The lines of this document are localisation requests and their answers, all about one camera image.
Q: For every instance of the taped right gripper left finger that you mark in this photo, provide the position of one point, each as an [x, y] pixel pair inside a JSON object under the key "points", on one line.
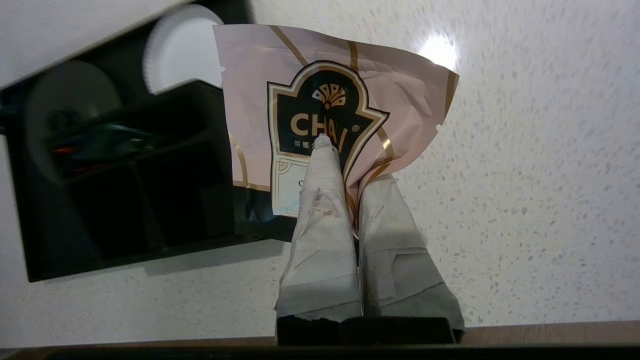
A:
{"points": [[320, 240]]}

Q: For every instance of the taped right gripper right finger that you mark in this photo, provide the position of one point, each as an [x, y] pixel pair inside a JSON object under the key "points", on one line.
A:
{"points": [[395, 250]]}

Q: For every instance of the pink tea bag packet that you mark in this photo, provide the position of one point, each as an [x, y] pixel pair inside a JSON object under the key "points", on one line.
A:
{"points": [[250, 100]]}

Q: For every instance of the dark green red sachet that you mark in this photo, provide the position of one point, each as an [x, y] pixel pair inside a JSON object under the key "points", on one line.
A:
{"points": [[110, 142]]}

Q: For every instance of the black rectangular serving tray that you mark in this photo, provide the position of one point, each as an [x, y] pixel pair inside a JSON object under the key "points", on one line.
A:
{"points": [[50, 265]]}

